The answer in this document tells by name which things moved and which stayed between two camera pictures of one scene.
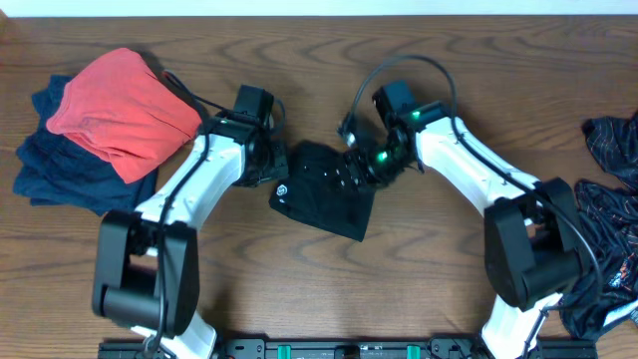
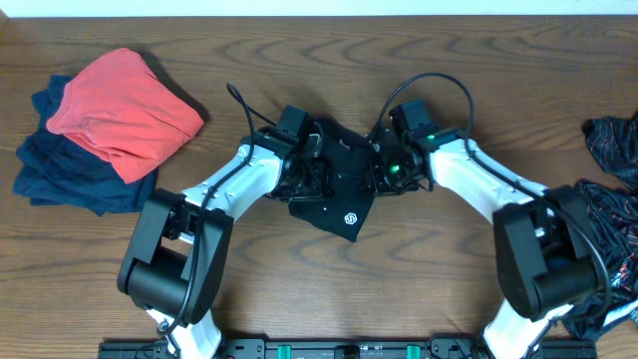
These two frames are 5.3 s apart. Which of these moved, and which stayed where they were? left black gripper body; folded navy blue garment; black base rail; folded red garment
Moved: left black gripper body
Stayed: folded red garment; black base rail; folded navy blue garment
